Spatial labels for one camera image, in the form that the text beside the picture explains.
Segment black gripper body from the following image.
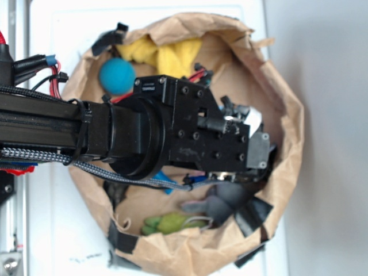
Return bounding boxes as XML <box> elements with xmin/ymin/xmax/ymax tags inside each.
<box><xmin>133</xmin><ymin>75</ymin><xmax>275</xmax><ymax>182</ymax></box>

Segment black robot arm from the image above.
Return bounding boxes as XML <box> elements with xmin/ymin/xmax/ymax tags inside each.
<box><xmin>1</xmin><ymin>75</ymin><xmax>274</xmax><ymax>185</ymax></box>

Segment blue plastic bottle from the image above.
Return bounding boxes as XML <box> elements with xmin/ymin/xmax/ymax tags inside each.
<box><xmin>155</xmin><ymin>169</ymin><xmax>177</xmax><ymax>196</ymax></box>

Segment grey plush toy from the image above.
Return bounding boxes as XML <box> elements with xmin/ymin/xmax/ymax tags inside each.
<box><xmin>181</xmin><ymin>184</ymin><xmax>253</xmax><ymax>225</ymax></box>

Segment yellow microfiber cloth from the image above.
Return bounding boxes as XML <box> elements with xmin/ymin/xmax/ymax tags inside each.
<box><xmin>116</xmin><ymin>36</ymin><xmax>202</xmax><ymax>78</ymax></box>

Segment green plush toy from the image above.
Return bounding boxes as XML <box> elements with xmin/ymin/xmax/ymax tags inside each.
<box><xmin>141</xmin><ymin>212</ymin><xmax>210</xmax><ymax>236</ymax></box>

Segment black tape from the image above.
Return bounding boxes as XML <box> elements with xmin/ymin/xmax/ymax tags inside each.
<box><xmin>91</xmin><ymin>22</ymin><xmax>129</xmax><ymax>56</ymax></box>
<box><xmin>233</xmin><ymin>243</ymin><xmax>265</xmax><ymax>269</ymax></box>
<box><xmin>234</xmin><ymin>197</ymin><xmax>273</xmax><ymax>237</ymax></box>
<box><xmin>103</xmin><ymin>181</ymin><xmax>129</xmax><ymax>210</ymax></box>
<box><xmin>108</xmin><ymin>220</ymin><xmax>140</xmax><ymax>254</ymax></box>

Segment brown paper bag bin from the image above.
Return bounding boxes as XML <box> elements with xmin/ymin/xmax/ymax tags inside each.
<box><xmin>69</xmin><ymin>13</ymin><xmax>304</xmax><ymax>275</ymax></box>

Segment black tape inner left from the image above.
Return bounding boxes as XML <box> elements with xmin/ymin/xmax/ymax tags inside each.
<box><xmin>103</xmin><ymin>181</ymin><xmax>129</xmax><ymax>210</ymax></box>

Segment blue textured ball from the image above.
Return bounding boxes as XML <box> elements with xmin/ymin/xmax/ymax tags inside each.
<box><xmin>98</xmin><ymin>57</ymin><xmax>136</xmax><ymax>95</ymax></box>

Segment black tape top left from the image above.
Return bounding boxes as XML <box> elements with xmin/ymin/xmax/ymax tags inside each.
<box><xmin>91</xmin><ymin>22</ymin><xmax>129</xmax><ymax>56</ymax></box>

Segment black tape bottom left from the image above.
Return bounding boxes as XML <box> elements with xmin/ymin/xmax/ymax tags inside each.
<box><xmin>108</xmin><ymin>220</ymin><xmax>140</xmax><ymax>254</ymax></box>

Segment black mounting plate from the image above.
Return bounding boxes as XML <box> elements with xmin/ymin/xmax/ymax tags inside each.
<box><xmin>0</xmin><ymin>171</ymin><xmax>15</xmax><ymax>206</ymax></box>

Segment grey braided cable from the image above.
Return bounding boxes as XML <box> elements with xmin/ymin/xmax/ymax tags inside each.
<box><xmin>0</xmin><ymin>147</ymin><xmax>208</xmax><ymax>191</ymax></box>

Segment red and black wires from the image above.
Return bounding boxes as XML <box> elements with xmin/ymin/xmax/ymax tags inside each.
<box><xmin>11</xmin><ymin>53</ymin><xmax>70</xmax><ymax>100</ymax></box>

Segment aluminium frame rail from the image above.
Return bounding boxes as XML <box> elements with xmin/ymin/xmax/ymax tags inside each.
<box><xmin>1</xmin><ymin>1</ymin><xmax>29</xmax><ymax>275</ymax></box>

